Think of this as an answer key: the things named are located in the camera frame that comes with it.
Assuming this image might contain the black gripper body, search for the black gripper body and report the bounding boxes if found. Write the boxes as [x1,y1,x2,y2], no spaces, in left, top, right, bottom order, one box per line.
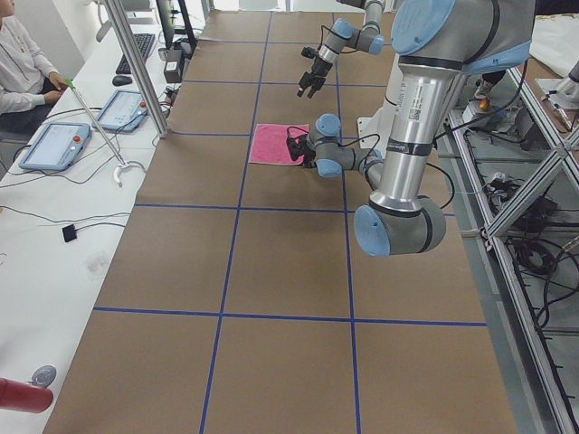
[307,57,333,86]
[299,135,316,168]

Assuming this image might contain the pink towel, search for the pink towel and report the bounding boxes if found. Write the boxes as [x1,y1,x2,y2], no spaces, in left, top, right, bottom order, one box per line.
[249,124,309,165]

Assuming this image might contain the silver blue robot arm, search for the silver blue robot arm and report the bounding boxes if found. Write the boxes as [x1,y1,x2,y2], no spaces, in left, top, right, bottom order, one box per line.
[297,0,393,99]
[288,1,536,257]

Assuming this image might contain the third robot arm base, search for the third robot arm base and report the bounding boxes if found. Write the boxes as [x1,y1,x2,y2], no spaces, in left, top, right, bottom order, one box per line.
[536,64,578,132]

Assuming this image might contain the black box with label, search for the black box with label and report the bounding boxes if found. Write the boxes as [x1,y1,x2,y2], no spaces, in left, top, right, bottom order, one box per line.
[164,49,185,84]

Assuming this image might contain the black monitor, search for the black monitor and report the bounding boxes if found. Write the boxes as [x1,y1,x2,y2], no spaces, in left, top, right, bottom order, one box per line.
[156,0,197,52]

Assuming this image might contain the black keyboard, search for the black keyboard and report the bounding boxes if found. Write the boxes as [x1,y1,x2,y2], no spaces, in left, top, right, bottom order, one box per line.
[115,33,157,76]

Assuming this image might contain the far blue teach pendant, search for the far blue teach pendant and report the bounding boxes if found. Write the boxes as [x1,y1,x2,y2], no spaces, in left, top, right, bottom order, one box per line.
[97,90,147,133]

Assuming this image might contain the blue teach pendant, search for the blue teach pendant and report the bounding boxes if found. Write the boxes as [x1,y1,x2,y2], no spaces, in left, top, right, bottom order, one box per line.
[19,122,91,171]
[97,90,147,133]

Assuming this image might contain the long reacher grabber stick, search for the long reacher grabber stick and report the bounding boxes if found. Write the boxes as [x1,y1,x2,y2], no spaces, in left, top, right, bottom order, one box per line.
[64,79,146,187]

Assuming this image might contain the black computer mouse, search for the black computer mouse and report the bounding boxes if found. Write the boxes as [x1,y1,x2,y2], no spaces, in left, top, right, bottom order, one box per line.
[111,74,133,87]

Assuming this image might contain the near blue teach pendant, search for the near blue teach pendant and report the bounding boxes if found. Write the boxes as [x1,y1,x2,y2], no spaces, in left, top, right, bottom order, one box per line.
[19,122,91,171]

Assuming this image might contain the small black square pad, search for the small black square pad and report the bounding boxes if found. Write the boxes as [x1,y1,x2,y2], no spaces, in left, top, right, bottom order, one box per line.
[62,223,78,243]

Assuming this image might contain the seated person in white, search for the seated person in white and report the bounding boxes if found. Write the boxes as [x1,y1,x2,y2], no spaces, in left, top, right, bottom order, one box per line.
[0,1,68,135]

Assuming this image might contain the round silver lid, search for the round silver lid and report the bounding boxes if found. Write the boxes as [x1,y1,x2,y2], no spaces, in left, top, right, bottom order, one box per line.
[30,364,57,389]

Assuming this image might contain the red bottle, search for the red bottle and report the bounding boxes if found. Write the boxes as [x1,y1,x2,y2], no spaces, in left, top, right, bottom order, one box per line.
[0,378,53,413]

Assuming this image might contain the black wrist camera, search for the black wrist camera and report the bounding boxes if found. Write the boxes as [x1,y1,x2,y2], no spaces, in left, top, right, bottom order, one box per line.
[286,137,304,162]
[300,47,318,59]

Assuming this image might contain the aluminium frame post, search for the aluminium frame post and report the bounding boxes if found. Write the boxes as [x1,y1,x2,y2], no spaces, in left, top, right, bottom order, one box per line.
[104,0,168,138]

